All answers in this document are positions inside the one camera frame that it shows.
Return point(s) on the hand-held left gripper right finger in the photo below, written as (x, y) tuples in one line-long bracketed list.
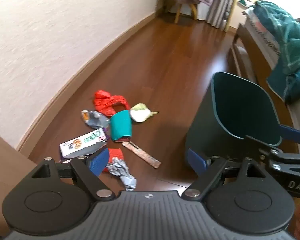
[(196, 160)]

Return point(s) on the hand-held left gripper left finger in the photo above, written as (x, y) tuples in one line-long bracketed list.
[(98, 161)]

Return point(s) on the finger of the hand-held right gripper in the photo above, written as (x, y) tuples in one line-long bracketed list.
[(277, 160), (290, 131)]

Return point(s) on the orange foam fruit net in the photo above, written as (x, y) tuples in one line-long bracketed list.
[(116, 153)]

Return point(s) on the white printed cardboard box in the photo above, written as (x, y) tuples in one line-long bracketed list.
[(82, 142)]

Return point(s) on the grey wrapper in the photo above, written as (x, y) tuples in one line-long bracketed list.
[(122, 172)]

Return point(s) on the dark teal waste bin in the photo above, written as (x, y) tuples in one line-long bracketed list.
[(215, 130)]

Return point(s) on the silver snack wrapper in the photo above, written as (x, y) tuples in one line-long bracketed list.
[(97, 120)]

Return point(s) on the reddish brown strip wrapper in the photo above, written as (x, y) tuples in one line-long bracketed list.
[(142, 155)]

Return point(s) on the red plastic bag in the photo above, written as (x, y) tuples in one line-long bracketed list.
[(107, 102)]

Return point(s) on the white green wrapper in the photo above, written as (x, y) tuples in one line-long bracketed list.
[(140, 113)]

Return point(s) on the tan wooden panel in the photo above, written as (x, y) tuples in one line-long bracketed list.
[(5, 160)]

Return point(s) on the green plaid blanket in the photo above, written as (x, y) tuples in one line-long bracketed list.
[(282, 30)]

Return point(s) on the white green triangle cushion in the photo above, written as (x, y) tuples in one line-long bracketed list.
[(246, 3)]

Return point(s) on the grey striped curtain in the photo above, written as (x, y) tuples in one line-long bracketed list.
[(220, 5)]

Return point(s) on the wooden clothes rack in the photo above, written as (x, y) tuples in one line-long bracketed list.
[(178, 12)]

